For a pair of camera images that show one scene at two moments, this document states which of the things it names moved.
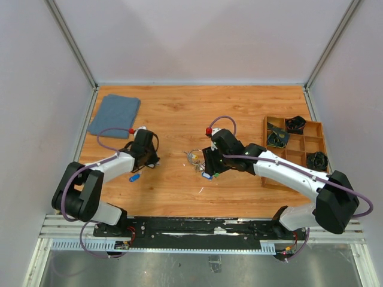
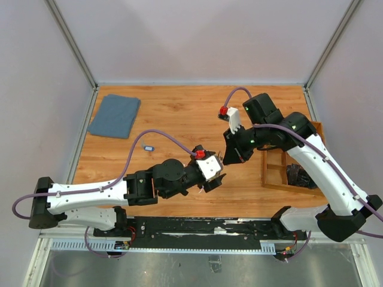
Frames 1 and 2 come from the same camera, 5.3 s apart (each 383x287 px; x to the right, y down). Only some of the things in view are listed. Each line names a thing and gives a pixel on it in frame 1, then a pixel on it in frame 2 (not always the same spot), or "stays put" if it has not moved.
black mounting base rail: [191, 232] stays put
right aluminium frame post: [331, 43] stays put
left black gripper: [155, 158] -> [212, 183]
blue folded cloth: [115, 111] stays put
